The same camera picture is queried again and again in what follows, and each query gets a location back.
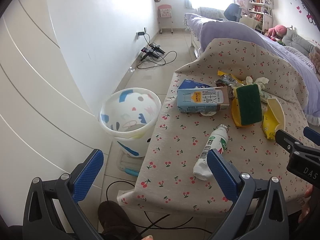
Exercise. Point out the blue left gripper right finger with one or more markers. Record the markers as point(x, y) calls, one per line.
point(258, 208)

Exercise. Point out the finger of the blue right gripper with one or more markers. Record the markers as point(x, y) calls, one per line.
point(312, 135)
point(286, 141)

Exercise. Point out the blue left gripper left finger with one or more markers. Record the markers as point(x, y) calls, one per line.
point(41, 220)

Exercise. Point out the yellow snack wrapper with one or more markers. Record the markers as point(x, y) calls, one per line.
point(273, 118)

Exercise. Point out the green yellow sponge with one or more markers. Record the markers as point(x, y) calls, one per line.
point(246, 105)

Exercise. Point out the white tissue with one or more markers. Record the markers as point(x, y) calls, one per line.
point(261, 82)

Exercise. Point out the blue milk carton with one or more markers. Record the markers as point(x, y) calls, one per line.
point(194, 97)

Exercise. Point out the yellow torn foil wrapper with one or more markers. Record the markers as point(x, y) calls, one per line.
point(225, 79)

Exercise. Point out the white patterned trash bin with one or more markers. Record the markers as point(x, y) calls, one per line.
point(129, 117)

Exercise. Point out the right hand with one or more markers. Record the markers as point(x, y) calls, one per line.
point(306, 207)

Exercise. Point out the brown slipper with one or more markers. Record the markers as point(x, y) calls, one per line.
point(115, 222)

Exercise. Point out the cherry print cloth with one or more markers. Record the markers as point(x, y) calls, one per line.
point(166, 181)

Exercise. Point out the brown fuzzy cushion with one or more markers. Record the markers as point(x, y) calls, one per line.
point(315, 58)

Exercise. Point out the white wardrobe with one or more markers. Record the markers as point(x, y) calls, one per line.
point(46, 126)

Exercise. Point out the clear plastic storage box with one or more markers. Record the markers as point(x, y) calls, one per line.
point(128, 164)

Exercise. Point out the grey pillow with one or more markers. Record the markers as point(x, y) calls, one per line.
point(292, 39)

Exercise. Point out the pink plush toy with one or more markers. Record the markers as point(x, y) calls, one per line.
point(279, 31)

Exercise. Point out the white bookshelf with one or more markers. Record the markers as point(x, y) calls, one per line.
point(261, 11)

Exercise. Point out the purple bed blanket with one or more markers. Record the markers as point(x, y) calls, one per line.
point(206, 29)

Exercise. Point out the blue office chair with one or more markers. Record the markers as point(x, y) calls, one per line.
point(233, 12)

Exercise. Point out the pink small chair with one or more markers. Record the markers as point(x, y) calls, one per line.
point(165, 18)

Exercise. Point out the white bed frame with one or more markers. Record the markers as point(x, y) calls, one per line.
point(195, 44)

